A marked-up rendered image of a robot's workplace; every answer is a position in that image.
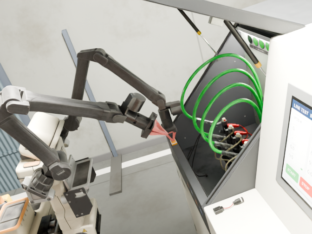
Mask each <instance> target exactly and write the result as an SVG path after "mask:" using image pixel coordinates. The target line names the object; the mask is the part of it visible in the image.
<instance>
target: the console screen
mask: <svg viewBox="0 0 312 234"><path fill-rule="evenodd" d="M276 181H277V182H278V183H279V184H280V185H281V186H282V188H283V189H284V190H285V191H286V192H287V193H288V194H289V195H290V196H291V197H292V198H293V199H294V200H295V201H296V202H297V204H298V205H299V206H300V207H301V208H302V209H303V210H304V211H305V212H306V213H307V215H308V216H309V217H310V218H311V219H312V94H310V93H308V92H306V91H305V90H303V89H301V88H299V87H297V86H295V85H293V84H291V83H288V87H287V94H286V104H285V111H284V118H283V126H282V133H281V141H280V148H279V158H278V165H277V172H276Z"/></svg>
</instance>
